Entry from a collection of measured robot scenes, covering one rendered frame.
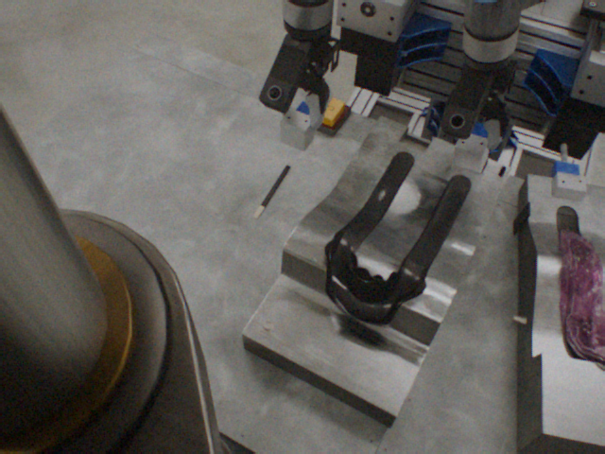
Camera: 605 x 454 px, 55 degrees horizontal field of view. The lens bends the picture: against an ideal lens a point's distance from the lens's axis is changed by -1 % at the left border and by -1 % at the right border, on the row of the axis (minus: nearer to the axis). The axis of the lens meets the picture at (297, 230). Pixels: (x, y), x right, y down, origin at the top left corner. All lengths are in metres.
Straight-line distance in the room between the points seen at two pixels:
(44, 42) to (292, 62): 2.12
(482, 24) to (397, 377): 0.51
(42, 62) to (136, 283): 2.67
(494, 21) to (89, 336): 0.76
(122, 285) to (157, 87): 1.19
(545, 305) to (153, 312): 0.86
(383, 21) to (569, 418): 0.81
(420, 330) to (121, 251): 0.74
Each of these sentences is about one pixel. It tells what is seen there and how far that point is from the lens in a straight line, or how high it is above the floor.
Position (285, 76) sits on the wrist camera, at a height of 1.10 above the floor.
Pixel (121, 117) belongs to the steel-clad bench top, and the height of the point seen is 0.80.
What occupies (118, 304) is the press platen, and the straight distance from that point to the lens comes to 0.18.
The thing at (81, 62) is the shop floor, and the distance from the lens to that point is 2.78.
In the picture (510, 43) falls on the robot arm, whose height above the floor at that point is 1.17.
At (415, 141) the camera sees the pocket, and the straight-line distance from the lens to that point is 1.15.
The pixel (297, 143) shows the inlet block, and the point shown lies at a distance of 1.05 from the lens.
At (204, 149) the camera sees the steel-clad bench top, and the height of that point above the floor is 0.80.
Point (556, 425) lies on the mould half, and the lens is 0.89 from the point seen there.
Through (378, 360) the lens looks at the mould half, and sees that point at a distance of 0.91.
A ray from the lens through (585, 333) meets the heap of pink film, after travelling 0.99.
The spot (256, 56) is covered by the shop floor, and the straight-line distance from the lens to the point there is 2.67.
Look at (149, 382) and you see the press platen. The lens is 0.17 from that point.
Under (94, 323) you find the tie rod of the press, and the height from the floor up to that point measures 1.56.
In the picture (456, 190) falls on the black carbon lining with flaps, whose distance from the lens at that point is 1.07.
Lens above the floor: 1.70
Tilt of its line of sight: 56 degrees down
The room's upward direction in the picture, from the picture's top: 1 degrees clockwise
